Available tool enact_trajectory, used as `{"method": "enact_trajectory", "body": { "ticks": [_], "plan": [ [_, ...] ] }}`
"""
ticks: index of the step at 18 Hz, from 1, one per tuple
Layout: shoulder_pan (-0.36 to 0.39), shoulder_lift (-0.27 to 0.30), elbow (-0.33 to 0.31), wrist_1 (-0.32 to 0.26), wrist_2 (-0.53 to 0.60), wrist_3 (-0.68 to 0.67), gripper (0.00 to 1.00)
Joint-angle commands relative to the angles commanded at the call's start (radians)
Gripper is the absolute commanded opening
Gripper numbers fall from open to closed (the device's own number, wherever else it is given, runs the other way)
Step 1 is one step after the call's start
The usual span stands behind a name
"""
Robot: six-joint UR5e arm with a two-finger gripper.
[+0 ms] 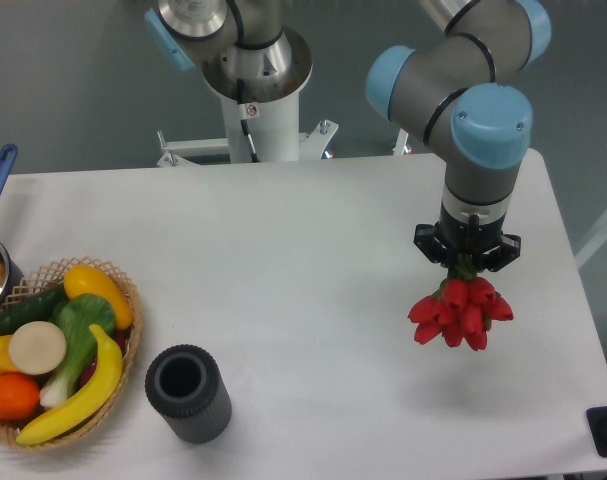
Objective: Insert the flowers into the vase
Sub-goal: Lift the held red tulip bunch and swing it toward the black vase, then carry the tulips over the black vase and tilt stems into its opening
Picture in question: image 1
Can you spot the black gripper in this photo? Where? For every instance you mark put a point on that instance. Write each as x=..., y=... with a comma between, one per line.
x=441, y=242

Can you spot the red tulip bouquet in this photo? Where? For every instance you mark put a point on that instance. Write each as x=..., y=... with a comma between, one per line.
x=462, y=309

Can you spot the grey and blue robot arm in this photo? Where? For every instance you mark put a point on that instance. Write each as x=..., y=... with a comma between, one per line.
x=455, y=99

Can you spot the dark grey ribbed vase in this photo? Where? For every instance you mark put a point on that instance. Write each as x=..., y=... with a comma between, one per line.
x=185, y=387

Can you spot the red plastic fruit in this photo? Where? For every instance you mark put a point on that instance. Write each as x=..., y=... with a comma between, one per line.
x=121, y=338

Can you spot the yellow plastic banana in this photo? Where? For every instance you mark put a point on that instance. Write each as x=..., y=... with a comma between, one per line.
x=85, y=402

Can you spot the green plastic bok choy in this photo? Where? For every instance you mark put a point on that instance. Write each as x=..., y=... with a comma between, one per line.
x=74, y=319

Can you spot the woven wicker basket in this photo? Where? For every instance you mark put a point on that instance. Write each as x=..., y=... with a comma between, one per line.
x=52, y=274

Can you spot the green plastic cucumber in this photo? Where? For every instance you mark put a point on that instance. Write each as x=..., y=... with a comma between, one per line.
x=37, y=307

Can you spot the beige round disc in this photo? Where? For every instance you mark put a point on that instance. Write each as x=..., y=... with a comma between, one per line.
x=37, y=348

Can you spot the orange plastic fruit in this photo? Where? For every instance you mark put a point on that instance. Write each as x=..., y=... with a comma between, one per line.
x=19, y=396

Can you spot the white frame at right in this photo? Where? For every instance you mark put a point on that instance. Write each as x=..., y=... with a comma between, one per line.
x=592, y=240

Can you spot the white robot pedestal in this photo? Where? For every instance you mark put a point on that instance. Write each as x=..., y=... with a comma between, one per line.
x=258, y=90

